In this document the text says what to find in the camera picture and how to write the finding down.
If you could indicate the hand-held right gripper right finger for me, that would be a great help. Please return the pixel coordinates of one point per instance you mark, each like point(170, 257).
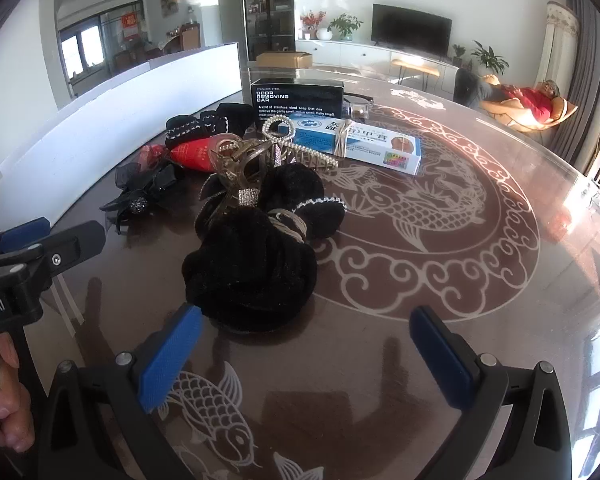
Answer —
point(440, 355)

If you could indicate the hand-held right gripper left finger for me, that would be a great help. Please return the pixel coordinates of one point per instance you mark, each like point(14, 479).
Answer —
point(170, 360)

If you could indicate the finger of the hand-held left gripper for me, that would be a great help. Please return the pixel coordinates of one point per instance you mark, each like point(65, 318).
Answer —
point(75, 245)
point(25, 235)

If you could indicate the large black velvet scrunchie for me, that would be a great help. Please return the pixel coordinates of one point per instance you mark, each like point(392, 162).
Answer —
point(250, 280)

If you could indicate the red foil packet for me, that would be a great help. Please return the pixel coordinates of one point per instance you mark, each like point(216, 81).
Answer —
point(195, 155)

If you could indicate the clear rhinestone hair claw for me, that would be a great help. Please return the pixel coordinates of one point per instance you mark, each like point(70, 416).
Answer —
point(240, 165)

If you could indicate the small glass bottle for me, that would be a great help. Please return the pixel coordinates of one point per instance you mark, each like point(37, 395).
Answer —
point(360, 109)

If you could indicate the patterned glass desktop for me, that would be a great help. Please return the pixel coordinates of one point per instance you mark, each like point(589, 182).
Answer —
point(555, 285)

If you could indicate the person's left hand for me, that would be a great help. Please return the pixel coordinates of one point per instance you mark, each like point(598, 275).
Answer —
point(15, 410)

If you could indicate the black bow hair clip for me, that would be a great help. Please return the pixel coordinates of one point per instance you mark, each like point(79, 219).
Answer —
point(145, 195)

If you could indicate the white foam board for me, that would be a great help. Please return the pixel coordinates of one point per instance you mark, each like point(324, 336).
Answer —
point(105, 110)

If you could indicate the black rhinestone hair bow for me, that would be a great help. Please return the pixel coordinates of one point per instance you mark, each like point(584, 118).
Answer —
point(190, 127)

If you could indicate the black scrunchie rhinestone trim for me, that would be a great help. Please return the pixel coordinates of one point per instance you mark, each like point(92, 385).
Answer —
point(325, 215)

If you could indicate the plain black scrunchie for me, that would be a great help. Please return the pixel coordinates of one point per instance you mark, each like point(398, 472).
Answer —
point(237, 115)

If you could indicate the blue white ointment box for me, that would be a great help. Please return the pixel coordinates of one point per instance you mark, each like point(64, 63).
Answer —
point(380, 152)

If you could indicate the red window poster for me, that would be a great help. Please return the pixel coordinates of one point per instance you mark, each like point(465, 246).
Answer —
point(129, 21)

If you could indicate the tan rubber band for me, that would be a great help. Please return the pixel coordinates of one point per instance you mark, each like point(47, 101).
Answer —
point(341, 140)

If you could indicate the wooden side cabinet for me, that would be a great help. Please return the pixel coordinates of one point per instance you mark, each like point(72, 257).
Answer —
point(191, 37)

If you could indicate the pearl studded hair claw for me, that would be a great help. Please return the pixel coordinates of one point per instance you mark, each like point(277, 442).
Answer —
point(300, 152)

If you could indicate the dark grey armchair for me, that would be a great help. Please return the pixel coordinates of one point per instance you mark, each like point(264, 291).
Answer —
point(465, 87)

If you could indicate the tan lounge chair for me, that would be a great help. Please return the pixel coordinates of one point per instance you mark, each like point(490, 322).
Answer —
point(562, 112)

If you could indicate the black cardboard box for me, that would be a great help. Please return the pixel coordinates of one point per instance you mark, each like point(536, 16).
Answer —
point(300, 91)

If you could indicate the brown cardboard box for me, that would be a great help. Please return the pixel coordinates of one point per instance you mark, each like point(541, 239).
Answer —
point(282, 60)

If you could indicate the wooden bench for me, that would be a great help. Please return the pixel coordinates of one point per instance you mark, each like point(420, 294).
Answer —
point(414, 65)

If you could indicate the large leafy potted plant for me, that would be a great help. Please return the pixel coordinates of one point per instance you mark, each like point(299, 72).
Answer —
point(490, 57)

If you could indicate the dark glass display cabinet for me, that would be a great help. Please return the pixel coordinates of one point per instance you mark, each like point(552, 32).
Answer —
point(267, 10)

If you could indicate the small potted plant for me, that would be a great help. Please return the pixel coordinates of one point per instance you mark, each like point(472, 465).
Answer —
point(458, 51)

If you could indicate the white low cabinet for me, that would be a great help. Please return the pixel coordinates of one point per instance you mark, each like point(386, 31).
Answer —
point(350, 52)

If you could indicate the red flower arrangement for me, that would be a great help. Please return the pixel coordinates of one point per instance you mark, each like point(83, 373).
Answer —
point(311, 20)

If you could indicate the white round vase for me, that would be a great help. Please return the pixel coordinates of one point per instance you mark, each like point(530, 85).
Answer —
point(324, 34)

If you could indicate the black television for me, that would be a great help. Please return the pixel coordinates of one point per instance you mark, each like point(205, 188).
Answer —
point(410, 27)

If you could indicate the grey curtain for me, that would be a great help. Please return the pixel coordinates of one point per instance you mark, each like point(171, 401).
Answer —
point(587, 60)

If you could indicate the white cloth-covered standing appliance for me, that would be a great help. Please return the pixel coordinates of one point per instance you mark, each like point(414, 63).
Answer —
point(560, 45)

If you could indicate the green potted plant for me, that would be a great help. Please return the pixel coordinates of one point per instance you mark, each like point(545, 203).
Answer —
point(346, 24)

